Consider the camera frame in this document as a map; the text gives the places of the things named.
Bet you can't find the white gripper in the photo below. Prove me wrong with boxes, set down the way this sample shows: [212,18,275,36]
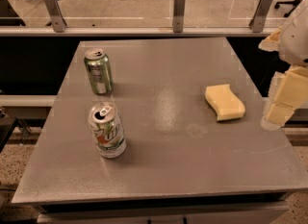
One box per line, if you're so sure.
[258,0,308,130]

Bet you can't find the yellow sponge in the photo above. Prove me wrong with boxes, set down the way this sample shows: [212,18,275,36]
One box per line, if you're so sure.
[205,84,245,121]

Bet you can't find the green soda can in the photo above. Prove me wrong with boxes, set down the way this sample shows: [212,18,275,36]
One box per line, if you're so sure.
[84,48,113,95]

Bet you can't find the white 7up can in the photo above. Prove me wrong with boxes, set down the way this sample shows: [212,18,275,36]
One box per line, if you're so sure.
[88,101,126,159]

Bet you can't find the grey table cabinet base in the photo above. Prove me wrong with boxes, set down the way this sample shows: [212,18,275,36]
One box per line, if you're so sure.
[38,193,288,224]

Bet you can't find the metal railing ledge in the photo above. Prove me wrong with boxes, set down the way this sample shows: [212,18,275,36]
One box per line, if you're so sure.
[0,26,274,37]

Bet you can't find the right metal glass bracket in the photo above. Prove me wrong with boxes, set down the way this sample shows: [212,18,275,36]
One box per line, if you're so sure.
[248,0,273,33]

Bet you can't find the metal glass bracket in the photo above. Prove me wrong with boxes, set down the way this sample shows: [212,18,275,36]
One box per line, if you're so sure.
[248,0,273,33]
[172,0,186,33]
[44,0,66,33]

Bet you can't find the middle metal glass bracket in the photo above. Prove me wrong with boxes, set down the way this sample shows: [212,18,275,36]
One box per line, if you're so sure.
[172,0,186,33]

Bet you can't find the left metal glass bracket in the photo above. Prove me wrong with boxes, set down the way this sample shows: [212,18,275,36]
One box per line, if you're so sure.
[44,0,66,33]

